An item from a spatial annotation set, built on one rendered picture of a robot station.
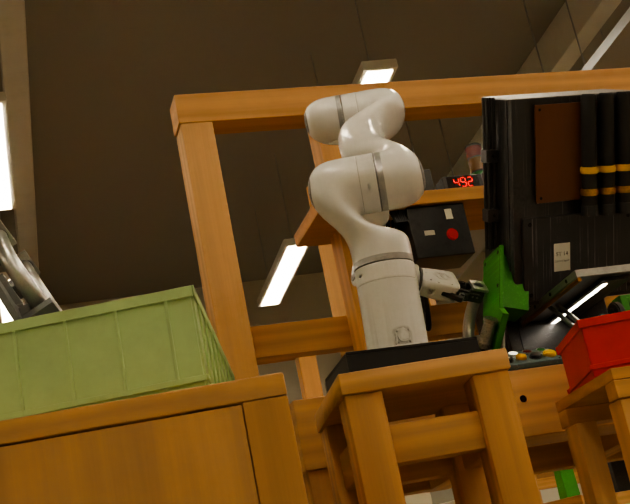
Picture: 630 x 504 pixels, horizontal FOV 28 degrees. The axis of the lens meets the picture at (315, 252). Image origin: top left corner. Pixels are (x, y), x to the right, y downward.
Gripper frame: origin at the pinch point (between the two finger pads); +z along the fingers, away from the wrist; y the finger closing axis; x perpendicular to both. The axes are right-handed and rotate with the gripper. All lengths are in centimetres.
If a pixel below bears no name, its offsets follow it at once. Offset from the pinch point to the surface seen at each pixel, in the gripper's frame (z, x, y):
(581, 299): 23.1, -8.3, -10.9
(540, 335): 21.0, 7.8, -0.1
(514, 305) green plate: 7.1, -3.1, -10.6
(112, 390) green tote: -92, -16, -111
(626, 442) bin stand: 8, -9, -84
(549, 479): 321, 366, 555
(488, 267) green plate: 2.4, -6.7, 2.3
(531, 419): 2, 5, -53
